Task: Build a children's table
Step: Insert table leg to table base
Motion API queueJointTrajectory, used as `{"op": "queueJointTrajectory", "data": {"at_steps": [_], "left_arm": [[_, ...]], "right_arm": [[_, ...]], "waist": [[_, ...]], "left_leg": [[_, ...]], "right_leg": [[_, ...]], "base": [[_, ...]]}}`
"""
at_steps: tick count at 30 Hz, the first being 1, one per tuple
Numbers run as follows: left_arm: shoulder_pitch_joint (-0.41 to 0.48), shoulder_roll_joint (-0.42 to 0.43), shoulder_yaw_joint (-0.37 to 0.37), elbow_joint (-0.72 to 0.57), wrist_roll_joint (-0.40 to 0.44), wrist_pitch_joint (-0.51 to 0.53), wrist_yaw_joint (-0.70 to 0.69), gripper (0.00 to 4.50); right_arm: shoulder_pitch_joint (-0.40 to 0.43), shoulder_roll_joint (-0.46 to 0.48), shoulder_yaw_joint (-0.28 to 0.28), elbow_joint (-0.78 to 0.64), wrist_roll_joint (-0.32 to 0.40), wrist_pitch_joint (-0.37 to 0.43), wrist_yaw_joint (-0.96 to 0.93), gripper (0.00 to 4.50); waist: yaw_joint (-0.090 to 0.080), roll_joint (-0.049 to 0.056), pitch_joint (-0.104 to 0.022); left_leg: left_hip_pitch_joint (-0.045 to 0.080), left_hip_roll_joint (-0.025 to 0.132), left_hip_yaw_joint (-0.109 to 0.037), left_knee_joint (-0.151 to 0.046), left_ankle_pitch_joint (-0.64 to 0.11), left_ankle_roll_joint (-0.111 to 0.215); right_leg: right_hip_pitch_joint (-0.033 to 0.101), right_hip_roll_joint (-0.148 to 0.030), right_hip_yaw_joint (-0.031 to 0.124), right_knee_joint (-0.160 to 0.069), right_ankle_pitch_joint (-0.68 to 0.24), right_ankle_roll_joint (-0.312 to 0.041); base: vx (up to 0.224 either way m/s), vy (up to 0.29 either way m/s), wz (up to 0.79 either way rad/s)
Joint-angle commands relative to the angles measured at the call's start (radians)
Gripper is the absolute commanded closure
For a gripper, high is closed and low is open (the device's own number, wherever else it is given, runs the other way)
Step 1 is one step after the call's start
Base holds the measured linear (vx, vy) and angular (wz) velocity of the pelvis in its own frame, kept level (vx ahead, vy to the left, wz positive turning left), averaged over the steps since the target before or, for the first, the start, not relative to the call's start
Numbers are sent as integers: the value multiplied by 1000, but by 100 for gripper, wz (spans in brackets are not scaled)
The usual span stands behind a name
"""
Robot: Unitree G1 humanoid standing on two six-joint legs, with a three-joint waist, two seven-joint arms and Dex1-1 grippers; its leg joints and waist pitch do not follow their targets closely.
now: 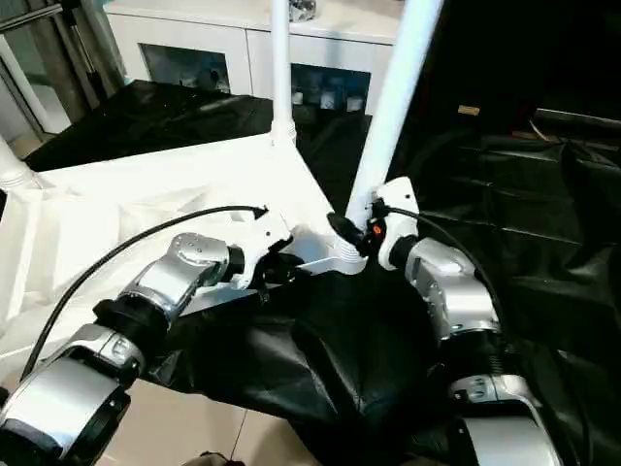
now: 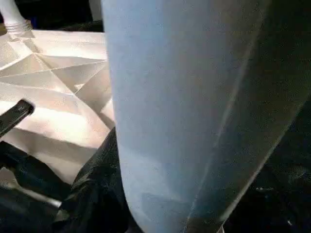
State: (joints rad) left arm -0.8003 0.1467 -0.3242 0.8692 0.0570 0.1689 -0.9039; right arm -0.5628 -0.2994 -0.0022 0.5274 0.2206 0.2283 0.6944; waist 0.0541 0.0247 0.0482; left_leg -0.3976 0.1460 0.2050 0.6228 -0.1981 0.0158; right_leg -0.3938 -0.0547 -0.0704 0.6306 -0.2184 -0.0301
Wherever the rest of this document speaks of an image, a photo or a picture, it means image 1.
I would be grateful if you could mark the white plastic table leg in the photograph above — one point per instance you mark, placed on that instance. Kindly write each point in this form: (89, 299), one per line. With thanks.
(9, 170)
(393, 97)
(281, 63)

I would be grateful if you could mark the white plastic table top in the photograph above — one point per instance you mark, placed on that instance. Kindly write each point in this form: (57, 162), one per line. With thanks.
(121, 194)

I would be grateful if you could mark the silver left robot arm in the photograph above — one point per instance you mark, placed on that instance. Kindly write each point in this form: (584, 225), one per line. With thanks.
(170, 276)

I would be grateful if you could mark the black plastic mat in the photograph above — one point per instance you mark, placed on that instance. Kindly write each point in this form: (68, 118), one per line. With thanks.
(339, 364)

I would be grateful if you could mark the small tan label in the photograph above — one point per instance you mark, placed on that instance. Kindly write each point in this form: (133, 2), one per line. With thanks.
(468, 109)

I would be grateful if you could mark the dark robot foot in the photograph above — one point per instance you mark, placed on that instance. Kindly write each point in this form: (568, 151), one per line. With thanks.
(213, 460)

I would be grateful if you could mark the black bundle in clear bag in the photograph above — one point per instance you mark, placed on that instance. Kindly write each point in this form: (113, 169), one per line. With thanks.
(303, 9)

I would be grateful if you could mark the dark horizontal bar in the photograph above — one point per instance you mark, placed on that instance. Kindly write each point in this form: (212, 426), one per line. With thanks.
(577, 118)

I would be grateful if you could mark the white glass-door cabinet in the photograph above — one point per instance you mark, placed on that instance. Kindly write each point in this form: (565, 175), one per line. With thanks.
(194, 34)

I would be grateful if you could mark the black fabric backdrop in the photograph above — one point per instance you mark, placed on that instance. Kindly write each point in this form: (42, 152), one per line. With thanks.
(533, 48)

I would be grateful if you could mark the grey metal tripod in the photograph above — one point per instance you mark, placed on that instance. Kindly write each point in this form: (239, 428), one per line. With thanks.
(82, 48)

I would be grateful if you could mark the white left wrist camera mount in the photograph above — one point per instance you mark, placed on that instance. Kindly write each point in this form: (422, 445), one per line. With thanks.
(267, 233)

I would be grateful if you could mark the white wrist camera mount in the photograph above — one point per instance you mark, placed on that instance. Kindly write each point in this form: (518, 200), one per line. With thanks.
(267, 233)
(400, 194)

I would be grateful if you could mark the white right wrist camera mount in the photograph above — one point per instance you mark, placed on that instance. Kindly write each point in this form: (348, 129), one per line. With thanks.
(400, 194)

